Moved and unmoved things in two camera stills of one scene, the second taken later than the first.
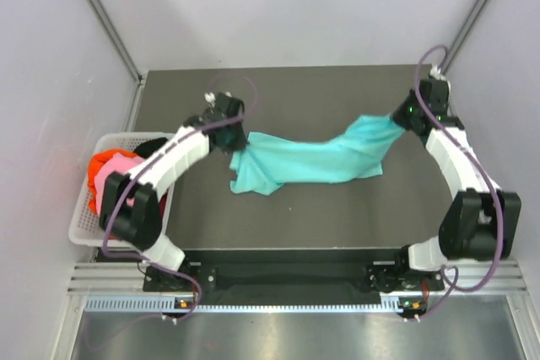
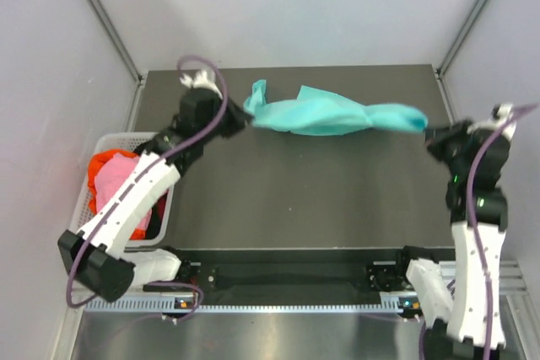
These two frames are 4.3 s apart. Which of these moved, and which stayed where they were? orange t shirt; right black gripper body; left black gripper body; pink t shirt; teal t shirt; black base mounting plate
Moved: teal t shirt; right black gripper body; left black gripper body
Stayed: orange t shirt; pink t shirt; black base mounting plate
